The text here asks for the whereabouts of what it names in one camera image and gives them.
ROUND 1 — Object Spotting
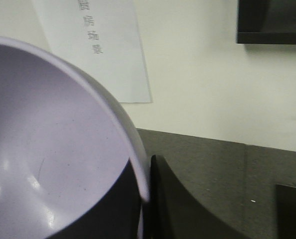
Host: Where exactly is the white paper sheet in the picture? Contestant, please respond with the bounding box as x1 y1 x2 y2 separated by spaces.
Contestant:
33 0 151 103

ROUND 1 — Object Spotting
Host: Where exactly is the black range hood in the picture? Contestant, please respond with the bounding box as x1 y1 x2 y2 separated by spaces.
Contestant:
236 0 296 45

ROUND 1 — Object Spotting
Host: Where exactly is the black right gripper left finger in bowl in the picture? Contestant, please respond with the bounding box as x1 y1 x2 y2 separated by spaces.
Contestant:
50 162 143 239

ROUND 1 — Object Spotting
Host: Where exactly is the purple plastic bowl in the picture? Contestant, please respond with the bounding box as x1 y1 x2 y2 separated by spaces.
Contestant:
0 36 150 239

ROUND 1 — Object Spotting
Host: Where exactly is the black gas stove top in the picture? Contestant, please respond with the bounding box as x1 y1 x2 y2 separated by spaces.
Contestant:
276 185 296 239

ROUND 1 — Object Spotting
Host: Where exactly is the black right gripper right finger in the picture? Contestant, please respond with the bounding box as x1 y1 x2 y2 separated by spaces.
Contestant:
150 155 246 239

